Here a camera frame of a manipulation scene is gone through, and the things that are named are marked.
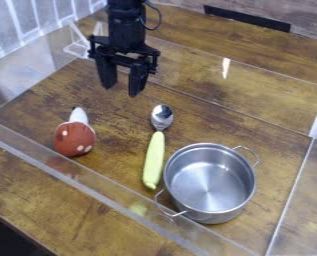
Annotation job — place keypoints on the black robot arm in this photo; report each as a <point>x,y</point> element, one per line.
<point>128,22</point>

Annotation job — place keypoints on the clear acrylic triangle stand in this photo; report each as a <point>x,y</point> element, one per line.
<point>80,45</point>

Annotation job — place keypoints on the yellow handled metal spoon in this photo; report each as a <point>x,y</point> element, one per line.
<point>161,120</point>

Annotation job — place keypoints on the clear acrylic barrier wall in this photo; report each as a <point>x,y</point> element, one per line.
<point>80,213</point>

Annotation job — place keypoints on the black strip on table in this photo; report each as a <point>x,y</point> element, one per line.
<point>247,18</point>

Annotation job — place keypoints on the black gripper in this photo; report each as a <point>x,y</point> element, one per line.
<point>110,56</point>

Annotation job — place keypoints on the white and brown toy mushroom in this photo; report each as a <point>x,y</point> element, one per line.
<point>74,136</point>

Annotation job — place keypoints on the silver metal pot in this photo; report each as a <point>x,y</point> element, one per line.
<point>209,182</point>

